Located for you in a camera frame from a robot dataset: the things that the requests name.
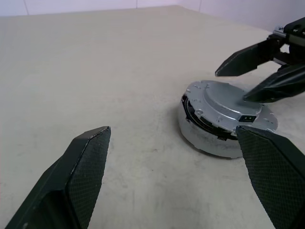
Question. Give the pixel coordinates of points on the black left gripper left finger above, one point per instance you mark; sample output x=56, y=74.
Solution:
x=71, y=186

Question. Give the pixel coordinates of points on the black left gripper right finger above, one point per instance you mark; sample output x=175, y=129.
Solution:
x=274, y=171

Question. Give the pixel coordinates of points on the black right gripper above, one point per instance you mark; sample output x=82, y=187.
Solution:
x=295, y=38

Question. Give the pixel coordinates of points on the grey round motor lid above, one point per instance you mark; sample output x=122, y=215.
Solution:
x=214, y=100

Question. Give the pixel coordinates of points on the copper wound motor stator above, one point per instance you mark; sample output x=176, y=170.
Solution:
x=205, y=143

